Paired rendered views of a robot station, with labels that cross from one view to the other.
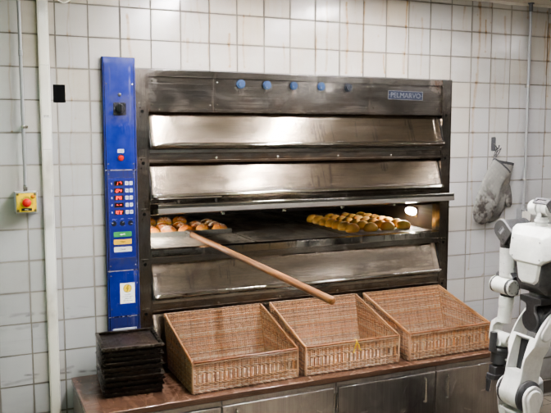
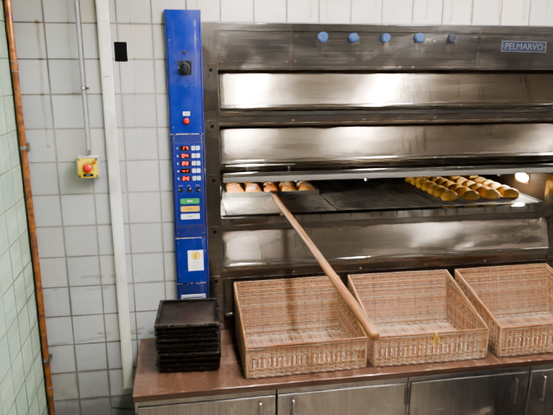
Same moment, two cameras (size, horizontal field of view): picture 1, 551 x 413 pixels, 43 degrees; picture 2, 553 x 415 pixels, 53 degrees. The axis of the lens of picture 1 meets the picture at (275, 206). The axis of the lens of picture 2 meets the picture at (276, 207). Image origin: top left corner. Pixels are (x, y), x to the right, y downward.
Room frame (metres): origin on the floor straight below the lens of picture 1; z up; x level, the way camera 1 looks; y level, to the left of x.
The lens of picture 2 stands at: (1.01, -0.29, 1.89)
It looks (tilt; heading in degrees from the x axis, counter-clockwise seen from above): 14 degrees down; 14
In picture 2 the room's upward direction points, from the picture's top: straight up
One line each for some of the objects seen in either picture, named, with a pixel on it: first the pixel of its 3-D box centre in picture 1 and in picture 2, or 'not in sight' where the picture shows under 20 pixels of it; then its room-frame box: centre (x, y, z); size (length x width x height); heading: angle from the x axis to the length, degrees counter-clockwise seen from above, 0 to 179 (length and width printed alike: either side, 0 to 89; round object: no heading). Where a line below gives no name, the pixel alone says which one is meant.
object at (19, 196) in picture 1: (25, 201); (89, 166); (3.25, 1.17, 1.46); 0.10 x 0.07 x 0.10; 114
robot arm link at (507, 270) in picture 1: (507, 270); not in sight; (3.30, -1.12, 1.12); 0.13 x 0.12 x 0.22; 25
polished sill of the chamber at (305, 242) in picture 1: (306, 242); (392, 212); (3.92, -0.17, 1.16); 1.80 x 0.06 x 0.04; 114
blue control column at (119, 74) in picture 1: (92, 246); (188, 198); (4.32, 1.15, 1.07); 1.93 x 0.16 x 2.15; 24
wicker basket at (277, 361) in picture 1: (229, 344); (296, 322); (3.42, 0.23, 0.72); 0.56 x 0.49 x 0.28; 115
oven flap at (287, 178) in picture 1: (307, 176); (397, 141); (3.90, -0.18, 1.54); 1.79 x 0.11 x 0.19; 114
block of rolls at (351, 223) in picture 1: (357, 220); (458, 184); (4.53, -0.54, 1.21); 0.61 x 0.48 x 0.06; 24
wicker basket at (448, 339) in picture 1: (425, 319); (524, 305); (3.90, -0.86, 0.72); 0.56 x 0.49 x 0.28; 115
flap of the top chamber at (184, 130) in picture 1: (308, 129); (401, 88); (3.90, -0.18, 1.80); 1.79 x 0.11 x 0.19; 114
